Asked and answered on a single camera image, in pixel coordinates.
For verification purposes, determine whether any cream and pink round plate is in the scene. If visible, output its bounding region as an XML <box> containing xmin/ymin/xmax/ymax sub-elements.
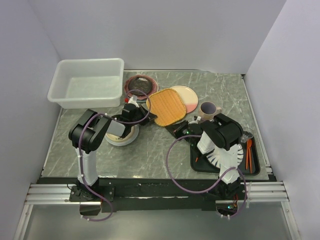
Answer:
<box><xmin>171</xmin><ymin>85</ymin><xmax>199</xmax><ymax>114</ymax></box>

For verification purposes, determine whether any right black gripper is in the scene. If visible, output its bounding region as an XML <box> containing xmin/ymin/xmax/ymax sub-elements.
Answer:
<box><xmin>165</xmin><ymin>119</ymin><xmax>196</xmax><ymax>146</ymax></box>

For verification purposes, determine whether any black rectangular serving tray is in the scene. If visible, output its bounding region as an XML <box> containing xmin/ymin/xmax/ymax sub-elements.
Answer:
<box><xmin>190</xmin><ymin>137</ymin><xmax>261</xmax><ymax>176</ymax></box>

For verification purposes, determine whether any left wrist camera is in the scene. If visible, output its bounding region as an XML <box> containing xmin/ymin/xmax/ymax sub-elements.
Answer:
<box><xmin>124</xmin><ymin>95</ymin><xmax>138</xmax><ymax>106</ymax></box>

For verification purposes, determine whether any pink scalloped plate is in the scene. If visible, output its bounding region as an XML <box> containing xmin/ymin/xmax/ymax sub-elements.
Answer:
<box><xmin>124</xmin><ymin>74</ymin><xmax>159</xmax><ymax>103</ymax></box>

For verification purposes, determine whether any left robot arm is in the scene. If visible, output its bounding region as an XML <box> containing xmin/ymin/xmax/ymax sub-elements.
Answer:
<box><xmin>68</xmin><ymin>103</ymin><xmax>158</xmax><ymax>201</ymax></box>

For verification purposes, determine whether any translucent white plastic bin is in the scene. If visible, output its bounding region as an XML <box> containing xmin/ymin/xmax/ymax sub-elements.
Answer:
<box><xmin>47</xmin><ymin>58</ymin><xmax>125</xmax><ymax>109</ymax></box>

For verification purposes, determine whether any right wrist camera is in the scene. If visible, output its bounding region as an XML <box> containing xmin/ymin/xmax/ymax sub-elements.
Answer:
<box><xmin>189</xmin><ymin>116</ymin><xmax>203</xmax><ymax>124</ymax></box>

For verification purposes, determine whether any clear drinking glass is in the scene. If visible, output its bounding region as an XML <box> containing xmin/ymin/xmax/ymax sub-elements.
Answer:
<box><xmin>240</xmin><ymin>127</ymin><xmax>254</xmax><ymax>143</ymax></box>

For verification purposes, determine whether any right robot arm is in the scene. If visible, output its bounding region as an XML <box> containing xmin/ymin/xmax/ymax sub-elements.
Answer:
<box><xmin>165</xmin><ymin>113</ymin><xmax>244</xmax><ymax>199</ymax></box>

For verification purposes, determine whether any white plate under bowl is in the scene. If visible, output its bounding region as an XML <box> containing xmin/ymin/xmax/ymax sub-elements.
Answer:
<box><xmin>106</xmin><ymin>120</ymin><xmax>139</xmax><ymax>143</ymax></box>

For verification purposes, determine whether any white plate with blue stripes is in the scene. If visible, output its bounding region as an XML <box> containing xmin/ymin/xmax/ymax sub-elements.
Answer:
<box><xmin>206</xmin><ymin>144</ymin><xmax>244</xmax><ymax>169</ymax></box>

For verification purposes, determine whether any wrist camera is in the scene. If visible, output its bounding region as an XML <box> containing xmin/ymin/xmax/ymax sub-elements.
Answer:
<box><xmin>189</xmin><ymin>116</ymin><xmax>203</xmax><ymax>124</ymax></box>
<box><xmin>124</xmin><ymin>95</ymin><xmax>138</xmax><ymax>106</ymax></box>

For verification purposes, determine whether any orange woven-pattern square plate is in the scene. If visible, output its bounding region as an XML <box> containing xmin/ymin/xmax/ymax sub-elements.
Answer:
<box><xmin>146</xmin><ymin>88</ymin><xmax>187</xmax><ymax>127</ymax></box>

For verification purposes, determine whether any black round patterned plate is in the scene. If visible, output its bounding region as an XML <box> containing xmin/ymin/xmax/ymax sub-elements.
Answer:
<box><xmin>127</xmin><ymin>76</ymin><xmax>153</xmax><ymax>96</ymax></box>

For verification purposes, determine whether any aluminium rail frame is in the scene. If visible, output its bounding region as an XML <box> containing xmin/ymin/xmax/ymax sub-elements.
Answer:
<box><xmin>25</xmin><ymin>70</ymin><xmax>301</xmax><ymax>240</ymax></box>

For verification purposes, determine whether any beige mug with purple interior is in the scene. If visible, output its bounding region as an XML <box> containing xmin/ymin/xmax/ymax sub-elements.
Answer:
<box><xmin>198</xmin><ymin>101</ymin><xmax>222</xmax><ymax>121</ymax></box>

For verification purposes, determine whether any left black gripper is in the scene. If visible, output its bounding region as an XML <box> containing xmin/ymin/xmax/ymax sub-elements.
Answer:
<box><xmin>130</xmin><ymin>104</ymin><xmax>158</xmax><ymax>127</ymax></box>

